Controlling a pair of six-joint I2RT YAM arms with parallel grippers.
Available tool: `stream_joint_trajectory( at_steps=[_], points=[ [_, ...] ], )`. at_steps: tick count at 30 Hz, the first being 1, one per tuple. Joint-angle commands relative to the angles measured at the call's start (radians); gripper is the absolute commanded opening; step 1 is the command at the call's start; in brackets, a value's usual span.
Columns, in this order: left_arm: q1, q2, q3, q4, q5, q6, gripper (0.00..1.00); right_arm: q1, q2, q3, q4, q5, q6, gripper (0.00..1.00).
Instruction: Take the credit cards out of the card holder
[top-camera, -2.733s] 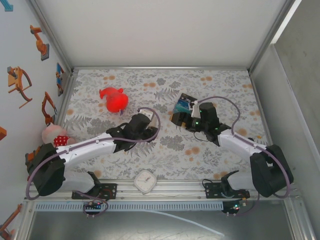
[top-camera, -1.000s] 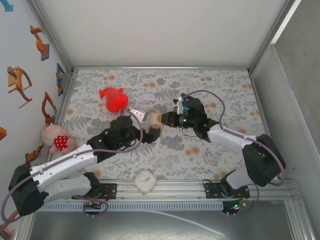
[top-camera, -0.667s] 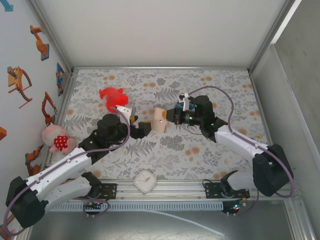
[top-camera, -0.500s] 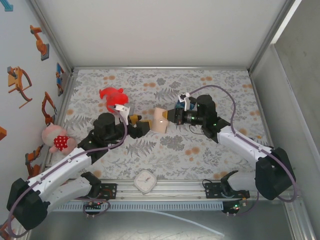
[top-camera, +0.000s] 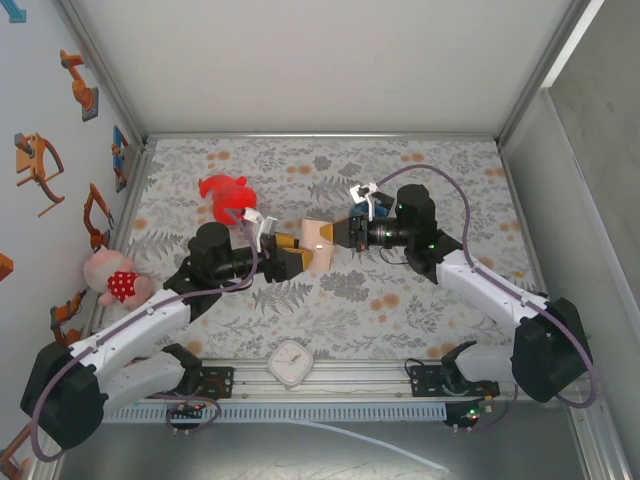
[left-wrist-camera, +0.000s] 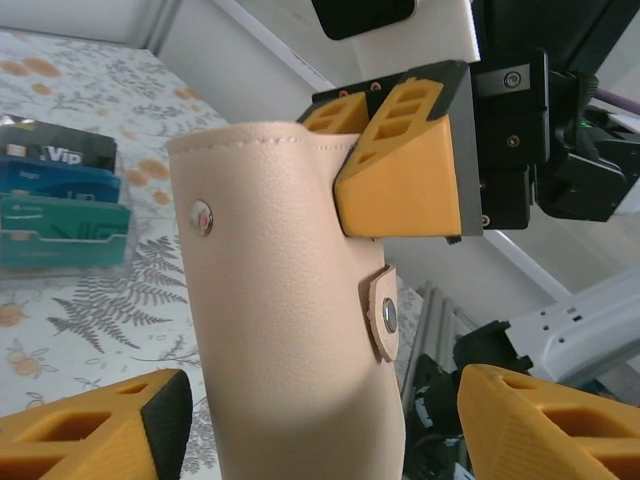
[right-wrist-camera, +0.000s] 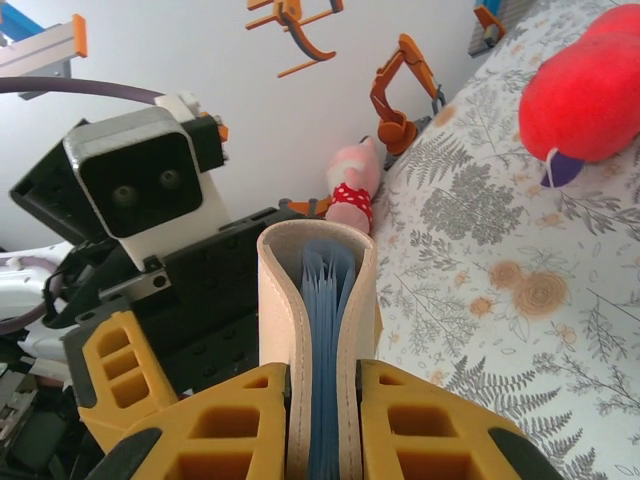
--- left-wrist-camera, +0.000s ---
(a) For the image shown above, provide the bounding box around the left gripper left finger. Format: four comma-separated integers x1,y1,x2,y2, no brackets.
0,368,194,480

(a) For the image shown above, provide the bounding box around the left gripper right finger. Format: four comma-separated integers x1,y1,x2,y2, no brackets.
457,363,640,480

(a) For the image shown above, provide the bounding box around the teal green card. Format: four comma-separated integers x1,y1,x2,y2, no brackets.
0,193,132,269

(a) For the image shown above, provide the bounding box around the dark blue card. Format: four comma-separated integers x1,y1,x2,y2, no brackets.
0,153,124,201

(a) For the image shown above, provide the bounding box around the black Vip card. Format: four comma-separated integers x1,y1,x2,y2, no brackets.
0,115,119,169

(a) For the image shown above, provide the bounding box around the floral printed table cloth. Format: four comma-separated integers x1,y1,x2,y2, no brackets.
0,27,236,480

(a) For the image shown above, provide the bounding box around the teal black small box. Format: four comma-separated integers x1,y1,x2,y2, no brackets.
0,114,134,272

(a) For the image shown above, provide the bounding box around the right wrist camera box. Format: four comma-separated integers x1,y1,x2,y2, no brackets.
312,0,481,94

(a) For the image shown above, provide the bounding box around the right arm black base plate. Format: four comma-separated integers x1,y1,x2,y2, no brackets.
407,349,474,480

